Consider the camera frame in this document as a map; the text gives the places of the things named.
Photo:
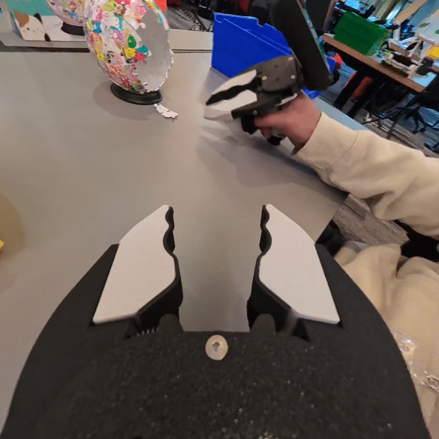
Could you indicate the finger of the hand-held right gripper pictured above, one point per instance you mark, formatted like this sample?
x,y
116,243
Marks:
x,y
233,84
219,110

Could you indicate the black ball stand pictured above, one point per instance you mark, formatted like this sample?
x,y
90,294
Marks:
x,y
130,98

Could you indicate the person's right forearm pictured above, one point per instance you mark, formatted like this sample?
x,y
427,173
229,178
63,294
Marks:
x,y
377,171

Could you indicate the wooden table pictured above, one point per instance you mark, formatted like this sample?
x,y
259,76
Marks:
x,y
370,61

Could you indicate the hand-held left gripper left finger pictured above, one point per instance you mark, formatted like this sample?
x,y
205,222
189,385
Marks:
x,y
140,271

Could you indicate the person's right hand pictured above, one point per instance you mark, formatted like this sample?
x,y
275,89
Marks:
x,y
295,120

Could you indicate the blue plastic bin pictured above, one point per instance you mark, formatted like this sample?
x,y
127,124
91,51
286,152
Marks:
x,y
240,48

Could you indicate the white puzzle piece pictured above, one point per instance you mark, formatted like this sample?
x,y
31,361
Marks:
x,y
166,111

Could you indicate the puzzle box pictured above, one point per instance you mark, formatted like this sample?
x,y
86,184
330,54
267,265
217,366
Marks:
x,y
31,24

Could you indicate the person's cream sweatshirt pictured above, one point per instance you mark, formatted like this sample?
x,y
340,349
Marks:
x,y
404,291

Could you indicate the green plastic crate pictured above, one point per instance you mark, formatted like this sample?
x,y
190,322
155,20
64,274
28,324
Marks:
x,y
360,34

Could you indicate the colourful puzzle ball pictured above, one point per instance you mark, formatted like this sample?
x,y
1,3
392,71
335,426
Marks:
x,y
113,51

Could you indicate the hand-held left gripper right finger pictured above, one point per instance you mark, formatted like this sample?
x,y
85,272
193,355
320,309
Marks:
x,y
295,274

